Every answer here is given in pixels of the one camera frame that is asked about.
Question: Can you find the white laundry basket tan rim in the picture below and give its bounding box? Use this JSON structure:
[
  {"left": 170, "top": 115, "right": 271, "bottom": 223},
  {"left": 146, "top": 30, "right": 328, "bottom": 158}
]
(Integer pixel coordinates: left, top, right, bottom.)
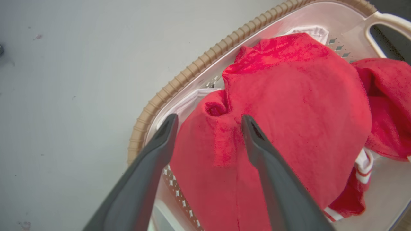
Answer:
[{"left": 127, "top": 0, "right": 411, "bottom": 231}]

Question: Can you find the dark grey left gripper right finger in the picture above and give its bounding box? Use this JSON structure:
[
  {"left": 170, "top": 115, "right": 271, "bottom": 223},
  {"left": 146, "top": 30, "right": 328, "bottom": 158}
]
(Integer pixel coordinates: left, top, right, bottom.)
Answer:
[{"left": 241, "top": 115, "right": 334, "bottom": 231}]

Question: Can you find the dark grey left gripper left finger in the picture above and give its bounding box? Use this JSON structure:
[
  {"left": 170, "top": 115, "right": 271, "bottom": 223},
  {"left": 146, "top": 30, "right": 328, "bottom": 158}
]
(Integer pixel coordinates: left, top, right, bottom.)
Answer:
[{"left": 83, "top": 114, "right": 179, "bottom": 231}]

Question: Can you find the white cloth garment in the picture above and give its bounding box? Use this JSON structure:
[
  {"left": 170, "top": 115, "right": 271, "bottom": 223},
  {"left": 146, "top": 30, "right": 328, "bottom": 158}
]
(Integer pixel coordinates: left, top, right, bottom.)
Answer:
[{"left": 167, "top": 26, "right": 330, "bottom": 129}]

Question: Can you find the red fleece garment striped trim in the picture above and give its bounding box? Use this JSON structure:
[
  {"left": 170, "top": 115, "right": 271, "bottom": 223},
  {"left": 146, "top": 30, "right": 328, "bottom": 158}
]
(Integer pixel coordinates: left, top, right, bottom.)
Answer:
[{"left": 169, "top": 32, "right": 411, "bottom": 231}]

